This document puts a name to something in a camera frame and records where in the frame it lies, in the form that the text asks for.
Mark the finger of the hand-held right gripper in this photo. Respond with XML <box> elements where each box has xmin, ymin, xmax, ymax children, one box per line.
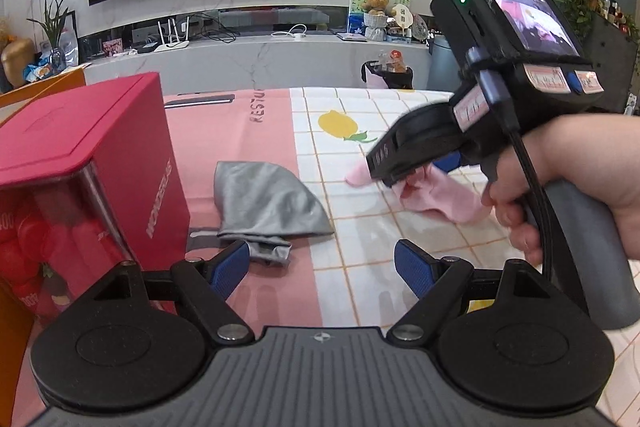
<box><xmin>431</xmin><ymin>154</ymin><xmax>462</xmax><ymax>173</ymax></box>

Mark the marble television console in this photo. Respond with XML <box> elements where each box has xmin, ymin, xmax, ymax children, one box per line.
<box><xmin>82</xmin><ymin>31</ymin><xmax>437</xmax><ymax>100</ymax></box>

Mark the white router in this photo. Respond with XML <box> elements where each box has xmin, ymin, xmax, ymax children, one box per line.
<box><xmin>153</xmin><ymin>19</ymin><xmax>190</xmax><ymax>53</ymax></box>

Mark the teddy bear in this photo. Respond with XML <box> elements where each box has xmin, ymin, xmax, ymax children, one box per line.
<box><xmin>362</xmin><ymin>0</ymin><xmax>391</xmax><ymax>40</ymax></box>

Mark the pink mat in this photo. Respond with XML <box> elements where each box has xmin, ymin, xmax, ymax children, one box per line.
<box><xmin>15</xmin><ymin>88</ymin><xmax>327</xmax><ymax>408</ymax></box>

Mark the grey trash can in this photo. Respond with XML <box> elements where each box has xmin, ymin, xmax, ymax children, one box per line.
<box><xmin>427</xmin><ymin>34</ymin><xmax>462</xmax><ymax>92</ymax></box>

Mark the pink cloth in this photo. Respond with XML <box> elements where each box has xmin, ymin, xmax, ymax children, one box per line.
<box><xmin>345</xmin><ymin>162</ymin><xmax>494</xmax><ymax>226</ymax></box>

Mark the person's right hand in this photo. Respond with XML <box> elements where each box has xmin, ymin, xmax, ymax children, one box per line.
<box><xmin>481</xmin><ymin>113</ymin><xmax>640</xmax><ymax>266</ymax></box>

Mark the grey cabinet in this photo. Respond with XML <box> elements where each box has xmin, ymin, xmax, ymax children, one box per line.
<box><xmin>581</xmin><ymin>14</ymin><xmax>640</xmax><ymax>114</ymax></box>

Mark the gold vase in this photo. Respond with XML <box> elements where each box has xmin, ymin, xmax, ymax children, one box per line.
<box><xmin>0</xmin><ymin>38</ymin><xmax>34</xmax><ymax>90</ymax></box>

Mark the black shopping bag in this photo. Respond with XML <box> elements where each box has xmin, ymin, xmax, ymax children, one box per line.
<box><xmin>361</xmin><ymin>51</ymin><xmax>415</xmax><ymax>90</ymax></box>

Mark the round hand fan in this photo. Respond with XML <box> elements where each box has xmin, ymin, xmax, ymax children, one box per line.
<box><xmin>412</xmin><ymin>14</ymin><xmax>431</xmax><ymax>43</ymax></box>

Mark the grey cloth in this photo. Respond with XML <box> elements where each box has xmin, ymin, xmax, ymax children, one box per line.
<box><xmin>189</xmin><ymin>161</ymin><xmax>335</xmax><ymax>266</ymax></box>

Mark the green plant in glass vase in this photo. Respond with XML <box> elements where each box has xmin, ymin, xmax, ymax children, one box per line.
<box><xmin>27</xmin><ymin>0</ymin><xmax>81</xmax><ymax>68</ymax></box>

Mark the black usb cable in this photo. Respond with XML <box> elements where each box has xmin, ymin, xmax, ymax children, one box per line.
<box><xmin>466</xmin><ymin>48</ymin><xmax>557</xmax><ymax>280</ymax></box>

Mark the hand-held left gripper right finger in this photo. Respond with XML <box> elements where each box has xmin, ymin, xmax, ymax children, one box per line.
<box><xmin>387</xmin><ymin>238</ymin><xmax>547</xmax><ymax>344</ymax></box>

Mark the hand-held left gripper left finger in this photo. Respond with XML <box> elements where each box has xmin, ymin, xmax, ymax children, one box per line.
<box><xmin>94</xmin><ymin>239</ymin><xmax>254</xmax><ymax>344</ymax></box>

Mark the checked lemon print sheet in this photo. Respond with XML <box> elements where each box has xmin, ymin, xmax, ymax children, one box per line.
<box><xmin>289</xmin><ymin>86</ymin><xmax>640</xmax><ymax>427</ymax></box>

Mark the orange cardboard box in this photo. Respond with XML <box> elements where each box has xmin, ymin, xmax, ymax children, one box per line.
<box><xmin>0</xmin><ymin>69</ymin><xmax>86</xmax><ymax>394</ymax></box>

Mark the snack bag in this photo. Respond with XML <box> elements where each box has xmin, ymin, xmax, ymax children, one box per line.
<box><xmin>25</xmin><ymin>61</ymin><xmax>54</xmax><ymax>82</ymax></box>

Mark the red storage box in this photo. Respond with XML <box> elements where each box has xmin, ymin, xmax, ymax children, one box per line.
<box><xmin>0</xmin><ymin>73</ymin><xmax>191</xmax><ymax>319</ymax></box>

